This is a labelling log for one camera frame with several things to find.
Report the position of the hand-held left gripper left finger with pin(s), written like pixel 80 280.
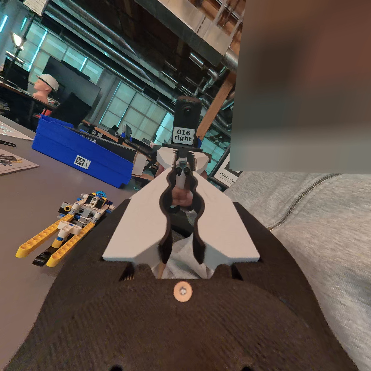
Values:
pixel 139 226

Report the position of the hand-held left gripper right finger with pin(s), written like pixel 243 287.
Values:
pixel 226 229

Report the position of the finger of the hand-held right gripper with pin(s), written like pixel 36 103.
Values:
pixel 166 158
pixel 201 162

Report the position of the small grey lego connector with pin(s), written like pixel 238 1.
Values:
pixel 182 166

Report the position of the yellow and grey lego model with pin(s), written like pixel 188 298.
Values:
pixel 78 214

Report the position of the open lego instruction booklet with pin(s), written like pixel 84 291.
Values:
pixel 14 162

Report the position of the black lego beam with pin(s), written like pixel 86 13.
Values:
pixel 7 143

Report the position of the person's right hand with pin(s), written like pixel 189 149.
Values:
pixel 181 197

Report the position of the white cardboard box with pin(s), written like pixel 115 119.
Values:
pixel 140 163

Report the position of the white printed sign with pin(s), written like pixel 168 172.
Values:
pixel 229 175

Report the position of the grey zip sweatshirt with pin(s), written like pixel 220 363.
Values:
pixel 318 232

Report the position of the blue plastic bin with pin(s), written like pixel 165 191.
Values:
pixel 66 150

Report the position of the large black monitor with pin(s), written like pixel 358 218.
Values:
pixel 72 84

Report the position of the mannequin head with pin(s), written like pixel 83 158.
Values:
pixel 39 89

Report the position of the white sticker sheet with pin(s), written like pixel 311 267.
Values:
pixel 11 132

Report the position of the desk lamp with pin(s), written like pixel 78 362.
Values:
pixel 16 43

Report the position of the wooden post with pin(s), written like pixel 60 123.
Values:
pixel 220 98

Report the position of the metal ventilation duct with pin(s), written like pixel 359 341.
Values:
pixel 230 59

